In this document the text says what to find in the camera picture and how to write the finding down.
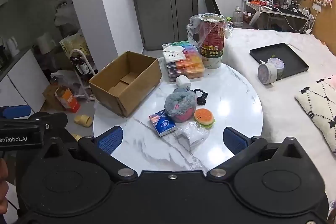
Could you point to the grey fluffy plush toy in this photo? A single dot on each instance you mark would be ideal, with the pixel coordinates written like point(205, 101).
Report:
point(178, 104)

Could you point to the clear plastic bag liner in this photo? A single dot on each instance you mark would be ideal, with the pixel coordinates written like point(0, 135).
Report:
point(193, 29)

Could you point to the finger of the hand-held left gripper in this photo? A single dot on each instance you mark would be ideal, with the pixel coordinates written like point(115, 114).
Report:
point(15, 111)
point(52, 120)

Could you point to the black stitched fabric cushion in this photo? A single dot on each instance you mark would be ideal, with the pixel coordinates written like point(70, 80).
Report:
point(200, 96)

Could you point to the yellow printed bag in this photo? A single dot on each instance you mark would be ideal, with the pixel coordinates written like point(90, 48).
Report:
point(74, 44)

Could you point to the clear plastic tissue pack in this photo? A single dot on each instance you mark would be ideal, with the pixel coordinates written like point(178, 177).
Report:
point(193, 134)

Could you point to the yellow slipper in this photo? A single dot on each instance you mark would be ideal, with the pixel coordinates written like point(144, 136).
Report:
point(83, 120)

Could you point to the white paper piece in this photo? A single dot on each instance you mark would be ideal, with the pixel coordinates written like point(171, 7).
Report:
point(172, 48)

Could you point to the round floral tin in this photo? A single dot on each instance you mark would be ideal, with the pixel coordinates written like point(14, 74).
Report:
point(266, 74)
point(277, 64)

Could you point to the blue tissue pack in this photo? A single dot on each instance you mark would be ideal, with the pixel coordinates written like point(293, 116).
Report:
point(161, 123)

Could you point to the orange carton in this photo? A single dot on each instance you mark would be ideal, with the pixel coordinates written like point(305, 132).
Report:
point(69, 100)

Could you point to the small brown cardboard box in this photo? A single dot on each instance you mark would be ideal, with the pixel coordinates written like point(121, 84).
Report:
point(50, 98)

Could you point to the clear plastic jar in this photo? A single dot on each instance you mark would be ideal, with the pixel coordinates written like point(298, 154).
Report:
point(238, 18)

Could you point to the brown cork headboard panel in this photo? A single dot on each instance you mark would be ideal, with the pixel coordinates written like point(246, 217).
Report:
point(324, 27)

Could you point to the clear plastic floor bag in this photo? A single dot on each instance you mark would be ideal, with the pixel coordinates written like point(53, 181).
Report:
point(63, 77)

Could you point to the small green container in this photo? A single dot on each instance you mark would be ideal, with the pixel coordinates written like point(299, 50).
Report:
point(230, 22)

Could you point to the white desk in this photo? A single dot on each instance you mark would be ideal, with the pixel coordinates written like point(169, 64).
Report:
point(283, 12)

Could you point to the tall red snack tub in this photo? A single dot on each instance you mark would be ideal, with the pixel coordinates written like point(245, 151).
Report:
point(212, 43)

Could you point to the white counter cabinet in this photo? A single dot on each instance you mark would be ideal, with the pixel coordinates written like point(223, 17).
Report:
point(21, 82)

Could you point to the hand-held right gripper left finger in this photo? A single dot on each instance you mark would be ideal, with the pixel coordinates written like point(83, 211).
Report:
point(111, 138)

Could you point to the white electric kettle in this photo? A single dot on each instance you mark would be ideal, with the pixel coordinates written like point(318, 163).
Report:
point(12, 46)

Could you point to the dark pump bottle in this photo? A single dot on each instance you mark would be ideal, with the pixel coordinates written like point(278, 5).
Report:
point(76, 66)
point(85, 67)

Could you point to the small white soft roll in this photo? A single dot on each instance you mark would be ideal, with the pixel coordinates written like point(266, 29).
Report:
point(183, 81)

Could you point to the pile of white plastic bags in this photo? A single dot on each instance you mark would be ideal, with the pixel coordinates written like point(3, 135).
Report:
point(67, 16)

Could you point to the black rectangular tray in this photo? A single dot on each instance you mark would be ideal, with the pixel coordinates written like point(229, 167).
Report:
point(288, 56)

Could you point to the grey door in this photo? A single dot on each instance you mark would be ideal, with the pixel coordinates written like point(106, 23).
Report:
point(157, 16)

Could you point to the colourful bead organizer stack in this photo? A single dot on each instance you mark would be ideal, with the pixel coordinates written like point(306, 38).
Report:
point(189, 66)

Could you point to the white black-patterned pillow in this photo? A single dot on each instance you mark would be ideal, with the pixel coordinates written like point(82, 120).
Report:
point(319, 106)

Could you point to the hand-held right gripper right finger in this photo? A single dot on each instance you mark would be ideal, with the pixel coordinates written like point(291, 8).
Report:
point(235, 140)

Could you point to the hamburger plush toy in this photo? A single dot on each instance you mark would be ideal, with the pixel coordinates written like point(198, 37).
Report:
point(204, 117)

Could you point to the white cylindrical appliance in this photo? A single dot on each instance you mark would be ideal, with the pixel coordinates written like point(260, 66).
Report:
point(46, 43)

